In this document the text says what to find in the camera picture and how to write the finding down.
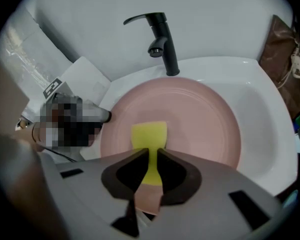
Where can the white sink basin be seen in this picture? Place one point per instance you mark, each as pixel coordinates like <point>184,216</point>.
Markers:
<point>260,114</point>

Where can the black faucet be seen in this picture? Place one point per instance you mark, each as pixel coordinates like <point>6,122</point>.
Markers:
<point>168,49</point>

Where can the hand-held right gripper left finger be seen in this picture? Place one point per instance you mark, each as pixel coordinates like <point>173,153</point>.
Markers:
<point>125,174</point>

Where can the brown leather bag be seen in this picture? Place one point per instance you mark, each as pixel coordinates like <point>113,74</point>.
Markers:
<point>282,66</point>

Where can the yellow sponge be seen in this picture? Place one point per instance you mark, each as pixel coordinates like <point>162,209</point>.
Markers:
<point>150,136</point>

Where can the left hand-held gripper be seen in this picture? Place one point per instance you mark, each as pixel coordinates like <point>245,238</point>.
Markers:
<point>70,119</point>

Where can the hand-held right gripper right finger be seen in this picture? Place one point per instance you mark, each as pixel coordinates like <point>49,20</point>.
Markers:
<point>180,181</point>

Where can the large pink plate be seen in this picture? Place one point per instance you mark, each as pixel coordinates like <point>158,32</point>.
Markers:
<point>190,114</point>

